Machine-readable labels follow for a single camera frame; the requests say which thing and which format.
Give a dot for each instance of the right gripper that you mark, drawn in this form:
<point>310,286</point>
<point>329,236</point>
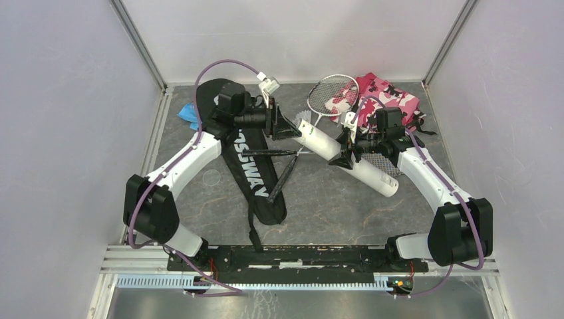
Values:
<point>345,160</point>

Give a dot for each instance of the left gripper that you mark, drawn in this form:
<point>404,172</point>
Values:
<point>283,128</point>

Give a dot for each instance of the white shuttlecock tube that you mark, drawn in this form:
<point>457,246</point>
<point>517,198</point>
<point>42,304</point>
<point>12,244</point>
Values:
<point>327,147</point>

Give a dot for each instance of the shuttlecock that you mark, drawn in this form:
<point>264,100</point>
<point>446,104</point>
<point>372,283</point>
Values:
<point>302,116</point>

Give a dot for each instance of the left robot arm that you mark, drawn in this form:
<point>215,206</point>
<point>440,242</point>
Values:
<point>223,108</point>

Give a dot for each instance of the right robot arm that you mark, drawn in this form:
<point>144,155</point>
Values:
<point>462,228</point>

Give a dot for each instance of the white racket lower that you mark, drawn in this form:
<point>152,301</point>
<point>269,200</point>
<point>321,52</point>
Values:
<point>376,160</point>

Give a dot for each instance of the white racket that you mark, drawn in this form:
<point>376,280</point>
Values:
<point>376,160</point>
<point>332,96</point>

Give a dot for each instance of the black racket bag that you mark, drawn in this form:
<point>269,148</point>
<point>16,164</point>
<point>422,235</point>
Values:
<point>255,175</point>

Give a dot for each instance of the white racket upper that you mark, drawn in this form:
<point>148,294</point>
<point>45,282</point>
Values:
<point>332,96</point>

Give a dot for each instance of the pink camouflage bag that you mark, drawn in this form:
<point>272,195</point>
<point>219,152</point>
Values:
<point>377,93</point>

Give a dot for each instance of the blue cloth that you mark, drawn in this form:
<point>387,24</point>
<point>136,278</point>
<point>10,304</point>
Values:
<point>188,114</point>

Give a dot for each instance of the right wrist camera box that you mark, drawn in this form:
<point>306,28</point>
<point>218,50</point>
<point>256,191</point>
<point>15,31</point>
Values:
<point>348,120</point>

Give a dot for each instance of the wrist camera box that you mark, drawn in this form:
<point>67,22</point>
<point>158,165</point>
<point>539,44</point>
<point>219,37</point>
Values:
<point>348,120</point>
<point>267,86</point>

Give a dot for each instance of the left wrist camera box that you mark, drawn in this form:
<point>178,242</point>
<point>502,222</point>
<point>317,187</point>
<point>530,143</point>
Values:
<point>267,86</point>

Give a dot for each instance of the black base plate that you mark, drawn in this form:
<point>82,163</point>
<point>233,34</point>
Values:
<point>305,264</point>

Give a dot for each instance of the white slotted cable duct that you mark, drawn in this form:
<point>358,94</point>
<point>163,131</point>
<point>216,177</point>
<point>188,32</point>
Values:
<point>188,282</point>

